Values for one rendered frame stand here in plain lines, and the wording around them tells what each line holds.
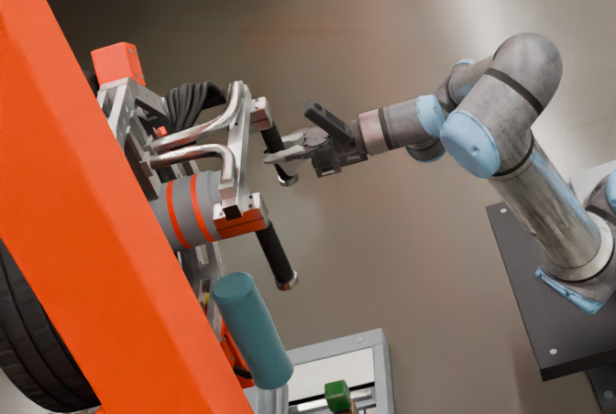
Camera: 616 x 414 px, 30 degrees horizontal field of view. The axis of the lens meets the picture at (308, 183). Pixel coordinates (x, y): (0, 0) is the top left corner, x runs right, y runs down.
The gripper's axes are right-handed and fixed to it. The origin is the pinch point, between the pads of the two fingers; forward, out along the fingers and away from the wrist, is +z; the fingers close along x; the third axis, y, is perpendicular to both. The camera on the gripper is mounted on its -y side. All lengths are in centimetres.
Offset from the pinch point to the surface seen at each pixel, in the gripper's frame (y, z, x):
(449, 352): 83, -20, 16
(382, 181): 83, -7, 99
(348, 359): 75, 5, 14
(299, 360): 75, 18, 18
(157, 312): -26, 6, -76
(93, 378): -16, 20, -76
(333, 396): 17, -8, -57
